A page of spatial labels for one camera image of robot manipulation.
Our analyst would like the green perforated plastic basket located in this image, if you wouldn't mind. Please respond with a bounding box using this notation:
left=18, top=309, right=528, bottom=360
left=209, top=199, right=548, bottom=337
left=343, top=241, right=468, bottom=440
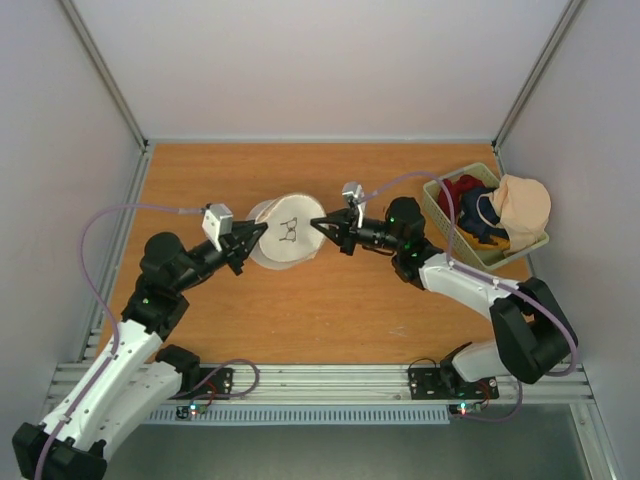
left=422, top=162, right=550, bottom=272

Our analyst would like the right circuit board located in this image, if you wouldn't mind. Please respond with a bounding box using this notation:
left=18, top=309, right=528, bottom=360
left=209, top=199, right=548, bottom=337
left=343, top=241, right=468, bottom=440
left=449, top=401, right=488, bottom=416

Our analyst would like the left circuit board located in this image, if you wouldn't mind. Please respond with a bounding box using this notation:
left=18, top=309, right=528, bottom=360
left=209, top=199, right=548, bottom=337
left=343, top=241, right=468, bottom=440
left=175, top=403, right=208, bottom=420

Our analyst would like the aluminium front rail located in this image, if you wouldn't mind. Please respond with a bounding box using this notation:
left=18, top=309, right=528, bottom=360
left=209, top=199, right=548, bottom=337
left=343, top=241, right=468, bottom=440
left=47, top=363, right=594, bottom=404

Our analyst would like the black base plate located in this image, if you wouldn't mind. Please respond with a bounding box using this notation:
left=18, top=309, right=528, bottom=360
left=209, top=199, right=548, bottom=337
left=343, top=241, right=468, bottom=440
left=172, top=367, right=234, bottom=400
left=407, top=365, right=499, bottom=401

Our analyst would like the aluminium frame post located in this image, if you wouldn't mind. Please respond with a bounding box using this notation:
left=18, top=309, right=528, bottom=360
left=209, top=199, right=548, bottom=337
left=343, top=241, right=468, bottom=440
left=492, top=0, right=586, bottom=151
left=57, top=0, right=149, bottom=152

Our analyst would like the right aluminium frame post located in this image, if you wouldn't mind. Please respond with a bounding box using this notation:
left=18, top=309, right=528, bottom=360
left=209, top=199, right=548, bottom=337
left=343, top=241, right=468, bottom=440
left=492, top=0, right=586, bottom=151

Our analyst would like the left aluminium side rail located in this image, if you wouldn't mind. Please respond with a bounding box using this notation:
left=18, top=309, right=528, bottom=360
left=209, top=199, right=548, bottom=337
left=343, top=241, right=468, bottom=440
left=77, top=143, right=154, bottom=363

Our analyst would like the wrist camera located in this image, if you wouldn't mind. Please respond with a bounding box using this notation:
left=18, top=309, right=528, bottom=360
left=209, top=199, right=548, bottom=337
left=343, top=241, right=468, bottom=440
left=342, top=181, right=366, bottom=228
left=202, top=203, right=233, bottom=251

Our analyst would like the navy blue garment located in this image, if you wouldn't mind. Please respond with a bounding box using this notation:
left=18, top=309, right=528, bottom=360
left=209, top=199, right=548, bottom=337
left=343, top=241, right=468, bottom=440
left=457, top=187, right=508, bottom=239

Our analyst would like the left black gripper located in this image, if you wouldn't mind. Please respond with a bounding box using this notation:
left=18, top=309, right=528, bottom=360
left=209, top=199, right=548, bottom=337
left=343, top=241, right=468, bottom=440
left=173, top=220, right=268, bottom=294

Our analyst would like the left aluminium frame post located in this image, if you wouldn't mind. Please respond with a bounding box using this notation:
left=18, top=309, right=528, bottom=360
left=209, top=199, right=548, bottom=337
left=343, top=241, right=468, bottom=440
left=57, top=0, right=149, bottom=152

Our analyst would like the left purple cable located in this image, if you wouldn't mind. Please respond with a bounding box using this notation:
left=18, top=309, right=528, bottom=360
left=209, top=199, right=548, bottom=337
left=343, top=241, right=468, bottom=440
left=34, top=203, right=211, bottom=480

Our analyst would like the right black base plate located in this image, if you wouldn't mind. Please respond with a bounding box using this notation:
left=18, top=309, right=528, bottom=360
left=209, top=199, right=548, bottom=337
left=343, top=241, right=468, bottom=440
left=407, top=365, right=499, bottom=401

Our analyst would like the grey slotted cable duct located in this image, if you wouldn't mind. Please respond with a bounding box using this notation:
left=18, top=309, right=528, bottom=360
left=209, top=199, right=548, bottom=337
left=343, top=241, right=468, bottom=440
left=145, top=404, right=450, bottom=427

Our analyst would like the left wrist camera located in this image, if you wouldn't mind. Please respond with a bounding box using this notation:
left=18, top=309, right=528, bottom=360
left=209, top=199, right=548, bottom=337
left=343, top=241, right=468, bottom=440
left=202, top=203, right=233, bottom=251

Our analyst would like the red garment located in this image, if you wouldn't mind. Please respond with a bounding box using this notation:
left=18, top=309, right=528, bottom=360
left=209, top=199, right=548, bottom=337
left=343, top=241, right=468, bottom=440
left=437, top=174, right=485, bottom=217

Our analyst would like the yellow garment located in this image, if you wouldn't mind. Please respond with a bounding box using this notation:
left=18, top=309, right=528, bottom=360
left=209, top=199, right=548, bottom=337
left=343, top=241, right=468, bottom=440
left=457, top=228, right=511, bottom=251

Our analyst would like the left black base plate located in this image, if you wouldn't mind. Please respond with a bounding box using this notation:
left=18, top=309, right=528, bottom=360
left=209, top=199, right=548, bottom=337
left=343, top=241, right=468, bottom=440
left=172, top=367, right=234, bottom=400

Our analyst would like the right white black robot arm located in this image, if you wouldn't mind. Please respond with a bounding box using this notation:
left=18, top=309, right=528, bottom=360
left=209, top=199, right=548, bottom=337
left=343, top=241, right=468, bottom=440
left=310, top=197, right=578, bottom=397

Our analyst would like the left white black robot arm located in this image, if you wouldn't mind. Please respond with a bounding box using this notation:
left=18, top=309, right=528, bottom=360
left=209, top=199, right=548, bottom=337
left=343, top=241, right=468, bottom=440
left=12, top=221, right=267, bottom=479

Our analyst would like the beige bra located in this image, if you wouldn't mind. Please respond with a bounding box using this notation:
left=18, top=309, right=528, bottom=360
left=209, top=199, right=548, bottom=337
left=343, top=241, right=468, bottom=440
left=489, top=175, right=551, bottom=255

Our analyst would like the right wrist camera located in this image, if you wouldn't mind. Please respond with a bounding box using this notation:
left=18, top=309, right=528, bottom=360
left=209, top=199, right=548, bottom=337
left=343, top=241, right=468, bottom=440
left=342, top=181, right=366, bottom=228

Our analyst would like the circuit board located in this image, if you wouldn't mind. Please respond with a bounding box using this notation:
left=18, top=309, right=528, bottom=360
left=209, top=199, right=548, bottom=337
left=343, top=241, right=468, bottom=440
left=175, top=403, right=208, bottom=420
left=449, top=401, right=488, bottom=416

